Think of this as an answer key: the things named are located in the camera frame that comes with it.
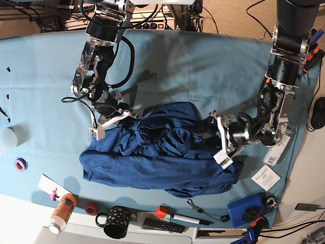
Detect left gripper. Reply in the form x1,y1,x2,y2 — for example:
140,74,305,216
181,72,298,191
202,110,250,159

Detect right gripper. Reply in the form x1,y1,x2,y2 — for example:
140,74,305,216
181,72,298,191
95,93,138,131

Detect dark blue t-shirt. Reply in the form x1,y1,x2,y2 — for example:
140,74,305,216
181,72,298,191
79,102,244,198

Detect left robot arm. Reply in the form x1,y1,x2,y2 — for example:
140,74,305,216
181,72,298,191
207,1,324,168

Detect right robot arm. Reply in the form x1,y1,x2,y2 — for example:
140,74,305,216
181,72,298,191
62,1,137,130

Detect clear blister pack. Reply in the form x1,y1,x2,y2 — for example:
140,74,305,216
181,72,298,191
263,125,293,166

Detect white paper card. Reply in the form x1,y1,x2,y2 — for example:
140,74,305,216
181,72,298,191
251,164,281,191

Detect blue box with knob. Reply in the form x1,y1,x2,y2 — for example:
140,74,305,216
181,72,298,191
227,193,266,227

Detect white black marker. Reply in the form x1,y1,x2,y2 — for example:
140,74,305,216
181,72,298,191
171,214,212,226

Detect teal table cloth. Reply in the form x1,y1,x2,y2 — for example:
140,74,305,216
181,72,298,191
0,28,321,229

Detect red cube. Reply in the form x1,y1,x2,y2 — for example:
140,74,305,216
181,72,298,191
155,206,168,219

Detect red tape roll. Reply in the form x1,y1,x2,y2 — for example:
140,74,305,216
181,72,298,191
85,203,98,216

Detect white paper strip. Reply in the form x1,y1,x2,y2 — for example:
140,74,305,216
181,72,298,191
38,174,71,198

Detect black remote control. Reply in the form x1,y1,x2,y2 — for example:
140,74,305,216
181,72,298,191
143,218,185,233

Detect black mug yellow dots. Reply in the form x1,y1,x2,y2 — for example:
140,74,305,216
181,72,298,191
95,206,131,239

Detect pink small clip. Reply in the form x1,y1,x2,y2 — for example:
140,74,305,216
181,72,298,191
49,188,60,201

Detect blue orange bottom clamp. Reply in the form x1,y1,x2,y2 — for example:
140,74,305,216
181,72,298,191
231,217,268,244

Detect black computer mouse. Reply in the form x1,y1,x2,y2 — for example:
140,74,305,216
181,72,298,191
310,97,325,130

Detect orange plastic bottle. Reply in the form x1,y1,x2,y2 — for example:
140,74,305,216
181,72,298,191
49,194,77,234

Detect black adapter block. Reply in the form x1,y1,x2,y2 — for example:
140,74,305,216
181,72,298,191
295,203,319,211

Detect purple tape roll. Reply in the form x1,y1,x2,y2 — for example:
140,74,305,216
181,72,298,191
15,158,27,171

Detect translucent plastic cup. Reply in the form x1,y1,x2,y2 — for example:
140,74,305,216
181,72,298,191
0,128,18,157

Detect orange black bar clamp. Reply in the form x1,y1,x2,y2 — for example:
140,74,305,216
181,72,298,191
303,47,324,74

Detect blue spring clamp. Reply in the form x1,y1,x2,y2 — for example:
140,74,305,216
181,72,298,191
309,28,324,49

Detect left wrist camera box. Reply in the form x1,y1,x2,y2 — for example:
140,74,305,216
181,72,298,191
213,150,234,170

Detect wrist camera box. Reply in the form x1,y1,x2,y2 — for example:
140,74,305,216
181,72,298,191
213,150,234,170
89,125,105,141

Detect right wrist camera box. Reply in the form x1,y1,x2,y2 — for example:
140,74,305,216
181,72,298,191
89,125,105,141

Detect carabiner with black lanyard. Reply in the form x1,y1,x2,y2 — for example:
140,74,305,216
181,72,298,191
186,199,231,223

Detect silver key ring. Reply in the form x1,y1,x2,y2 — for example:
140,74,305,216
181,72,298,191
265,196,284,209

